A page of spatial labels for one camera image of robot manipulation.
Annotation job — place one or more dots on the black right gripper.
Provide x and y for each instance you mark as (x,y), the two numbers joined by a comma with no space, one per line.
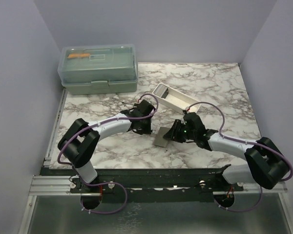
(173,134)

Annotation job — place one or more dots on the green plastic storage box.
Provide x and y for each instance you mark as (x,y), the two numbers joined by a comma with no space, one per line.
(109,69)

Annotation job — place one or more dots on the orange item inside box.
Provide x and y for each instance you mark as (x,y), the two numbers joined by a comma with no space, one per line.
(78,55)

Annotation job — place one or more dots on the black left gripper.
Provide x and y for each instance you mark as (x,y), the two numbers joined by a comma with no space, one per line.
(147,130)

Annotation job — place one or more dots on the aluminium rail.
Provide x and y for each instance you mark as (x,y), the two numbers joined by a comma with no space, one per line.
(49,185)

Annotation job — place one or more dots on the white rectangular card tray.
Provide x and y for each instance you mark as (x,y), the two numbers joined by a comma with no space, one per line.
(173,98)

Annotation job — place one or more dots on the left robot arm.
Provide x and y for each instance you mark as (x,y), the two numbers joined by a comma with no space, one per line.
(79,142)

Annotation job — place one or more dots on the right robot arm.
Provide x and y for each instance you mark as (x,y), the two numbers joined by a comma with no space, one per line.
(265,164)

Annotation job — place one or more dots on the beige card holder wallet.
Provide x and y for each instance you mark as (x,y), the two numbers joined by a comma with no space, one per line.
(159,139)

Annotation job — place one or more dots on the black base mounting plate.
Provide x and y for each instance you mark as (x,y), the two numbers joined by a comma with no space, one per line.
(155,186)

